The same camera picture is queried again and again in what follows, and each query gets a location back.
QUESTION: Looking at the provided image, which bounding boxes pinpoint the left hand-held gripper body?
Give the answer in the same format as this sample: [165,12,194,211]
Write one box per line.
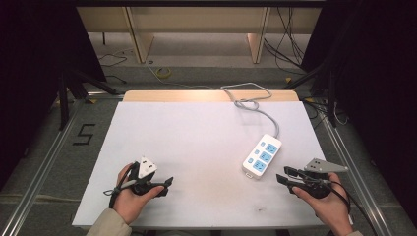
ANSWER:
[126,155,165,198]

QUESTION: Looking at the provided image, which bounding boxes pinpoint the person's right hand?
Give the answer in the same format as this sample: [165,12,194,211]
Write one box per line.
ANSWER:
[291,172,352,227]

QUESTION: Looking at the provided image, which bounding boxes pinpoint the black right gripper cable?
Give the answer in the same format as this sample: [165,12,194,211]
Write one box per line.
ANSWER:
[303,175,380,236]

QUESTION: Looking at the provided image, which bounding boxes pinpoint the white power strip blue sockets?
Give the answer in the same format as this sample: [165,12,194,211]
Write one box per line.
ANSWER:
[241,133,283,180]

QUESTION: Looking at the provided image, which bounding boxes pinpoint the grey power strip cable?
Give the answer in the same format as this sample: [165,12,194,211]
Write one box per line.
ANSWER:
[144,60,280,140]

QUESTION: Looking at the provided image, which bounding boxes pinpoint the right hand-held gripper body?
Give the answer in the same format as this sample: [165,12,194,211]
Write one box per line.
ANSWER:
[292,157,349,200]

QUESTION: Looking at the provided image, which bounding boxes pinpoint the aluminium floor rail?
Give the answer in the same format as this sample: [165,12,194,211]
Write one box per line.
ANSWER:
[0,94,87,236]
[319,109,394,236]

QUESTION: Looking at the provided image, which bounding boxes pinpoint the yellow tape roll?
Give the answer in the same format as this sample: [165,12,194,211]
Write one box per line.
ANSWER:
[154,66,173,80]

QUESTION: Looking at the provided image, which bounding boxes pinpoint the light wooden shelf unit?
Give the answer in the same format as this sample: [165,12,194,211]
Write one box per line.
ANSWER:
[76,6,323,65]

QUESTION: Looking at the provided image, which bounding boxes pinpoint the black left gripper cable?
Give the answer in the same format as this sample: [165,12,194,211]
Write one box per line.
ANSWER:
[102,162,138,209]

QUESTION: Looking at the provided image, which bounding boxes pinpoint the thin black floor cable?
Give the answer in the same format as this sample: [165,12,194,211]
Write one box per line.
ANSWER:
[97,52,129,85]

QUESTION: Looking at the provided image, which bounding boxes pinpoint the bundle of black floor cables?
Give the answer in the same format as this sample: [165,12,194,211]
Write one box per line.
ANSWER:
[263,7,348,130]

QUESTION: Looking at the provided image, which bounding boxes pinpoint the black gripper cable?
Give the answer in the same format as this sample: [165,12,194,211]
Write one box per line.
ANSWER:
[102,162,138,209]
[303,175,380,236]

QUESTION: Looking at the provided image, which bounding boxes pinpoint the person's left hand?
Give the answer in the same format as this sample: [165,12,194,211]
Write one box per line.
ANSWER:
[112,162,165,226]

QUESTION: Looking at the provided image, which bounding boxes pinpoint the black metal stand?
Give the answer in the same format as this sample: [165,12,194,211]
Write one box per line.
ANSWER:
[281,58,338,129]
[57,67,120,132]

